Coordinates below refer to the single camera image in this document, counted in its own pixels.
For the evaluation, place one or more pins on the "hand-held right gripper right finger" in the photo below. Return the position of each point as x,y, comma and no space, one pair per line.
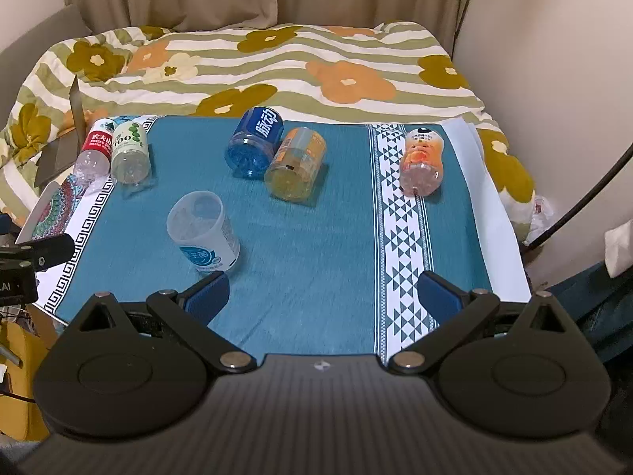
439,297

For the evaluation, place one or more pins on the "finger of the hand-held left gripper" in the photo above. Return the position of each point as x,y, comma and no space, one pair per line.
47,250

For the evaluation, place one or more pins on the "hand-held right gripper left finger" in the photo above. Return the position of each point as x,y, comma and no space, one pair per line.
211,296

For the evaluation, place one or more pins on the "clear plastic cup blue label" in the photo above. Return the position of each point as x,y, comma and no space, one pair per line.
203,237

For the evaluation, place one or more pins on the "yellow bag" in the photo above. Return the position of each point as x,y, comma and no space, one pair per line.
22,356

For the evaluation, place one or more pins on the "grey laptop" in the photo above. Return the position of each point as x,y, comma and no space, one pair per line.
62,156

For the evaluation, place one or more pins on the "red label water bottle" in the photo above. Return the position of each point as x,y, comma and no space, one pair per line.
95,154

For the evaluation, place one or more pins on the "teal patterned tablecloth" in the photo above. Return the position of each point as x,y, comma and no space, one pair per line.
316,257

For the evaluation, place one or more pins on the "green label clear bottle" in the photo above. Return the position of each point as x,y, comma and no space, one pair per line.
129,153

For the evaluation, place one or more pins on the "white plastic bag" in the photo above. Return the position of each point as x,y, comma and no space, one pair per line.
542,212

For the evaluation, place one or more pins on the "orange pink plastic bottle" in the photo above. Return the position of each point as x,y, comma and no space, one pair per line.
421,161

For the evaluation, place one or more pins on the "yellow orange plastic bottle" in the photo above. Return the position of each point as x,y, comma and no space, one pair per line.
296,163

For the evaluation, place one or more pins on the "blue plastic bottle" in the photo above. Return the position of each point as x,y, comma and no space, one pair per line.
254,141

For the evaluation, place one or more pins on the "white tissue paper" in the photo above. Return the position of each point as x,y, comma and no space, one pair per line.
619,247

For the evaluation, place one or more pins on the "grey padded headboard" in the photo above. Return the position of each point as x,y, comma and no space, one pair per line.
34,34

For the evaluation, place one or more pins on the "floral striped blanket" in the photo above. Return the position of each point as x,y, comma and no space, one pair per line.
306,69

